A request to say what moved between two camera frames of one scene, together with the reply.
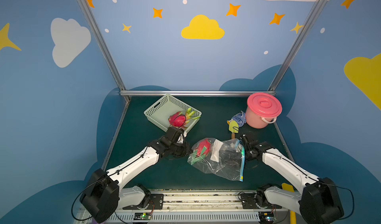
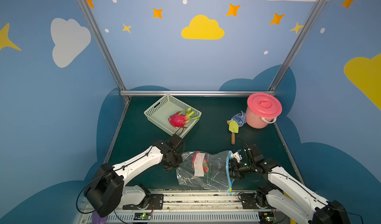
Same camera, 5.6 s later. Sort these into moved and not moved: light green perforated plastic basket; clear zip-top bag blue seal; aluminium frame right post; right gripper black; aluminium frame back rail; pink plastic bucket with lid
Moved: right gripper black; clear zip-top bag blue seal
Not moved: light green perforated plastic basket; pink plastic bucket with lid; aluminium frame back rail; aluminium frame right post
